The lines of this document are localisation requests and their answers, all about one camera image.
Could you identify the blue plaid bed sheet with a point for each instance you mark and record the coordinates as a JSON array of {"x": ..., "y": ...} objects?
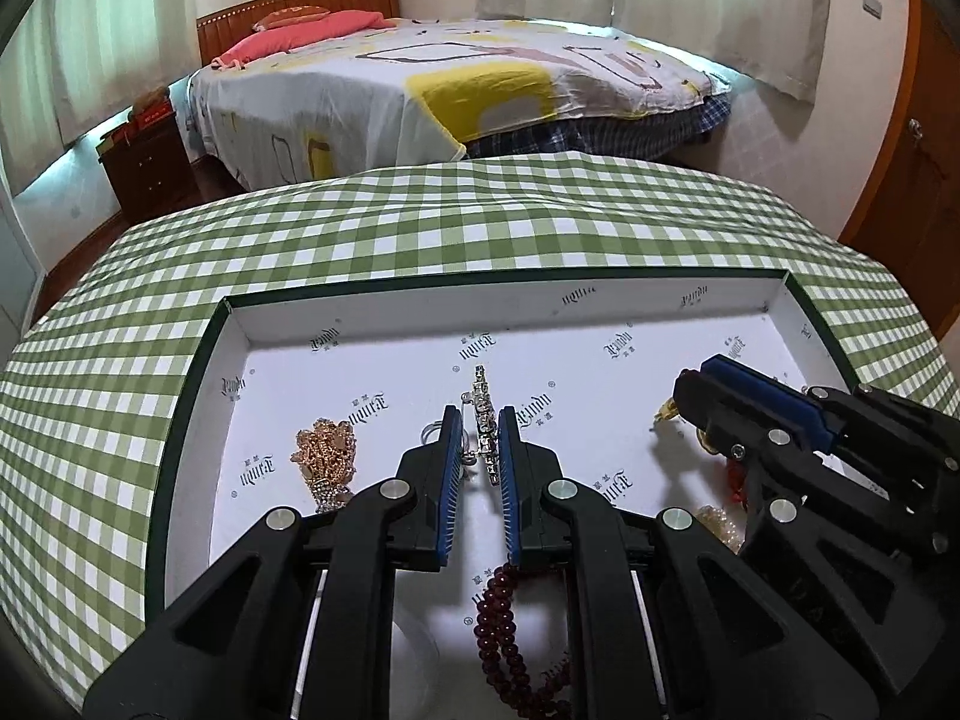
[{"x": 637, "y": 131}]

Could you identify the wooden headboard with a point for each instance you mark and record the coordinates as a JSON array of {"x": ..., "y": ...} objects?
[{"x": 232, "y": 7}]

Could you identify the green box with white lining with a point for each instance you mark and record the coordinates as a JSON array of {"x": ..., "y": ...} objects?
[{"x": 337, "y": 360}]

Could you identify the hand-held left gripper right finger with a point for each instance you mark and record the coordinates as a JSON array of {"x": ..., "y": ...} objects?
[{"x": 508, "y": 484}]

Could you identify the brown plush toy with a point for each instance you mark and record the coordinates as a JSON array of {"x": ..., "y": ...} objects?
[{"x": 152, "y": 97}]

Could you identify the metal door knob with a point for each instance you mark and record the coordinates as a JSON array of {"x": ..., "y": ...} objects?
[{"x": 915, "y": 127}]

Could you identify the orange pillow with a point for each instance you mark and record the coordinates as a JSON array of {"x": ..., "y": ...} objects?
[{"x": 292, "y": 15}]

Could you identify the brown wooden door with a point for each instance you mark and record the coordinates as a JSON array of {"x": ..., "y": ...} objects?
[{"x": 915, "y": 202}]

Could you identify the rhinestone bar hair clip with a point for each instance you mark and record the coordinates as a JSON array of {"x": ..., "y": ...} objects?
[{"x": 481, "y": 405}]

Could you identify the green checked tablecloth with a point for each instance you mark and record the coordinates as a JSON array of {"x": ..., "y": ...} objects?
[{"x": 450, "y": 225}]

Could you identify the dark wooden nightstand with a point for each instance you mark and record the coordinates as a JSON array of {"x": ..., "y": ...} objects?
[{"x": 146, "y": 169}]

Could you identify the white wall switch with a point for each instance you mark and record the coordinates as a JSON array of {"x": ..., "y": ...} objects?
[{"x": 872, "y": 4}]

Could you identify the red box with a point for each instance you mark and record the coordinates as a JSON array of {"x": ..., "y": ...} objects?
[{"x": 152, "y": 117}]

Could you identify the gold and red pendant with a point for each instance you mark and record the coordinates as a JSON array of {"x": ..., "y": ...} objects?
[{"x": 667, "y": 411}]

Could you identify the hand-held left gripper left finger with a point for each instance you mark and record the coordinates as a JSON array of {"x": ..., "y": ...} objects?
[{"x": 450, "y": 484}]

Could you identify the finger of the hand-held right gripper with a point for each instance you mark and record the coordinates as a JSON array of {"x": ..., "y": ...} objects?
[
  {"x": 712, "y": 405},
  {"x": 765, "y": 386}
]

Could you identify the bed with patterned cover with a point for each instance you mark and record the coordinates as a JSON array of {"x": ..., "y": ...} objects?
[{"x": 337, "y": 105}]

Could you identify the white bangle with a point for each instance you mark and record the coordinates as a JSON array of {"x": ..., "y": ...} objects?
[{"x": 433, "y": 641}]

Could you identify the pink pillow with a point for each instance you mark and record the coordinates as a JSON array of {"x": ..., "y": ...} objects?
[{"x": 315, "y": 34}]

